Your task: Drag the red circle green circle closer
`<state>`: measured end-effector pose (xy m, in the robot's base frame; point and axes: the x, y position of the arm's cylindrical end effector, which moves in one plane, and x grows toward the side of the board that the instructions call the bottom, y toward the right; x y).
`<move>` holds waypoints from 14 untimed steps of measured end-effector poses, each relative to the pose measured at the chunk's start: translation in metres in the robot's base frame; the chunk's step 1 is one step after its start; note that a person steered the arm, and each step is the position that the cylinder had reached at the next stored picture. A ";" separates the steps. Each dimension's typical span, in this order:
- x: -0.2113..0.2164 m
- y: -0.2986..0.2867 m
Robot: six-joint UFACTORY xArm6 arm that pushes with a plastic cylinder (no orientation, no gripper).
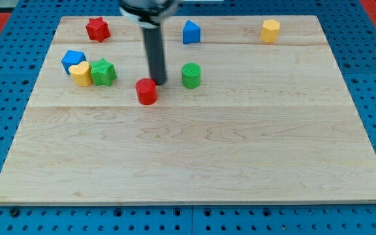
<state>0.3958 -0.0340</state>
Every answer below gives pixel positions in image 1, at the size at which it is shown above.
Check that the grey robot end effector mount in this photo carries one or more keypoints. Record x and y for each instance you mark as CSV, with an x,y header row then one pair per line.
x,y
148,13

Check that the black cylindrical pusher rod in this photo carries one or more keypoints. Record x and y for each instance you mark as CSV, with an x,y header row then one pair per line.
x,y
153,42

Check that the red cylinder block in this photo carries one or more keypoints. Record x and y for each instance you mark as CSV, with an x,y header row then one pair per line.
x,y
146,91

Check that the blue triangle block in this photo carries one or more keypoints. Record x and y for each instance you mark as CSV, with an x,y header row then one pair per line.
x,y
191,33

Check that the green cylinder block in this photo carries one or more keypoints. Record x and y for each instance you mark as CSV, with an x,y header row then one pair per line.
x,y
191,75

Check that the red star block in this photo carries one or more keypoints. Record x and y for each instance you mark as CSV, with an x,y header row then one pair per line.
x,y
97,29

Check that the green star block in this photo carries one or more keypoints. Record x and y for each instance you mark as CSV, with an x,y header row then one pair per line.
x,y
103,72

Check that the yellow heart block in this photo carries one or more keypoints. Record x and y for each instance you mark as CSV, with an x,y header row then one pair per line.
x,y
81,74

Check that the blue cube block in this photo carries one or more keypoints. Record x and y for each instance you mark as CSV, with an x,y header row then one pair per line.
x,y
72,57

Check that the yellow hexagon block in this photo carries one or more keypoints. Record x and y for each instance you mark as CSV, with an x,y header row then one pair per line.
x,y
270,31

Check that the light wooden board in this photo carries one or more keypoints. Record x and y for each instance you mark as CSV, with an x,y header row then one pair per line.
x,y
269,124

